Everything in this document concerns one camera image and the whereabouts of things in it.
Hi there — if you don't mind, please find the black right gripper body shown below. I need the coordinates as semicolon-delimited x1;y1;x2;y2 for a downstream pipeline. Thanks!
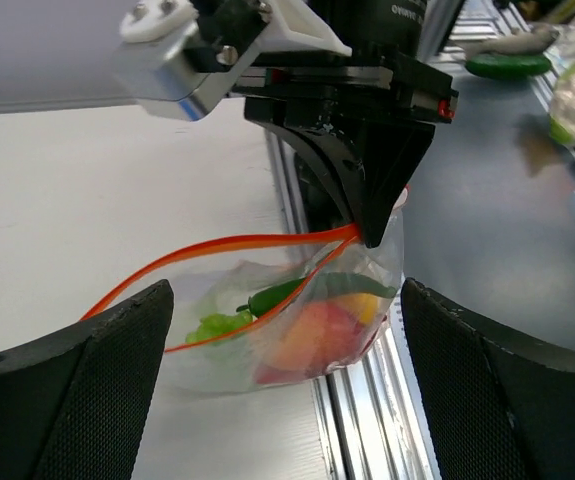
231;48;459;130

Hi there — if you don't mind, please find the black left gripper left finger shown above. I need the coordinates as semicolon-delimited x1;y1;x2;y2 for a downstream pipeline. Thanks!
0;280;174;479

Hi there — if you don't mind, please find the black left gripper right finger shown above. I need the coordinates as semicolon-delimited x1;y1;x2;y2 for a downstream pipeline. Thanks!
401;278;575;479

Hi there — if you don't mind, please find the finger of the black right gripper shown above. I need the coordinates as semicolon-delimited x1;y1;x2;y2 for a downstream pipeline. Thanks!
351;121;435;248
261;121;366;230

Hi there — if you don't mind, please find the yellow orange mango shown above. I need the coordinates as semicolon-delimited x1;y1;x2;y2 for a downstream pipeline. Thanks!
333;293;379;325

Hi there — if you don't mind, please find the green grape bunch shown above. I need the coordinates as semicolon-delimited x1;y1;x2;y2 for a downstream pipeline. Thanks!
185;310;255;345

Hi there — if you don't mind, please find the green chili pepper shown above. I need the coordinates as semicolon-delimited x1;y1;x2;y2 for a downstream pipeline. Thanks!
236;272;397;318

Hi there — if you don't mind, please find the clear zip top bag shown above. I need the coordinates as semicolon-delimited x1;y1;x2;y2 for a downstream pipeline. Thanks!
91;196;407;396

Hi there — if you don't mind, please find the grey fish toy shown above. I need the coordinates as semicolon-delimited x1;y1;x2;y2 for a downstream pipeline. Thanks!
455;24;560;59

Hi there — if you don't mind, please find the aluminium mounting rail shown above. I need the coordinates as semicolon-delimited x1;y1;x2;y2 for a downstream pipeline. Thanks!
245;1;575;479

